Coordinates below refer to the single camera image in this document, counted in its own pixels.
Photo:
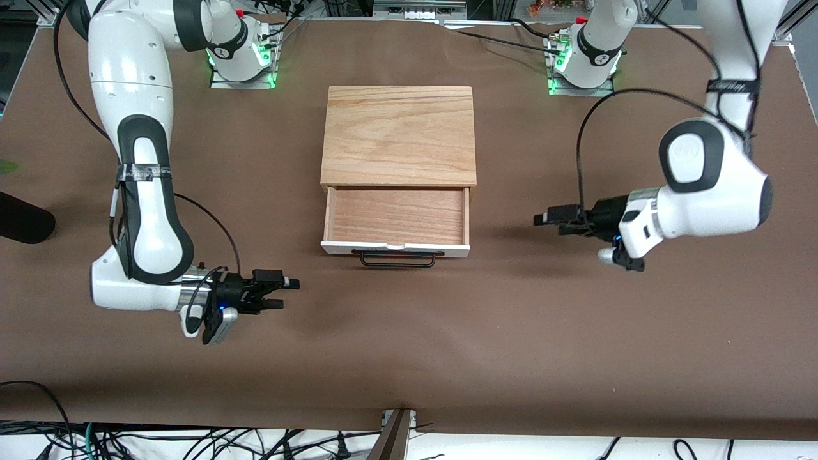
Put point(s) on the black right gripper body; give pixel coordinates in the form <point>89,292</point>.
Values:
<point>235,291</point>

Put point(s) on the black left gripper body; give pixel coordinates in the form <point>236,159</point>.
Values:
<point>604,211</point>

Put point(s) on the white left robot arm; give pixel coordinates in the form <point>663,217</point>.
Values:
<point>722,204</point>

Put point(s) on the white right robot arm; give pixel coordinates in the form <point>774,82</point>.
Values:
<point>131,70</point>

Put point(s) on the wooden drawer cabinet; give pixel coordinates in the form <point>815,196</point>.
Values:
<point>399,134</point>

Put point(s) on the brown paper table cover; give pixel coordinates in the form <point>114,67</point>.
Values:
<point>409,345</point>

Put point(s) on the brown support bar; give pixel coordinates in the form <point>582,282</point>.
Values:
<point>393,441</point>

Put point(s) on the black foam cylinder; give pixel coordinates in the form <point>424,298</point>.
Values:
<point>22,220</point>

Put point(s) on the grey power strip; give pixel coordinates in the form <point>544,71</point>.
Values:
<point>415,9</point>

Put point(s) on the small green object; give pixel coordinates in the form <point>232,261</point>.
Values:
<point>7,167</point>

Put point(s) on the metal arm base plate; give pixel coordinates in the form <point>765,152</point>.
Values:
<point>604,90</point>
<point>223,82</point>

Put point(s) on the small metal bracket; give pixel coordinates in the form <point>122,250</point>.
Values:
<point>414,418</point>

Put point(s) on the aluminium frame profile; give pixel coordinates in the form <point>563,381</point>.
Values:
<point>50,17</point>

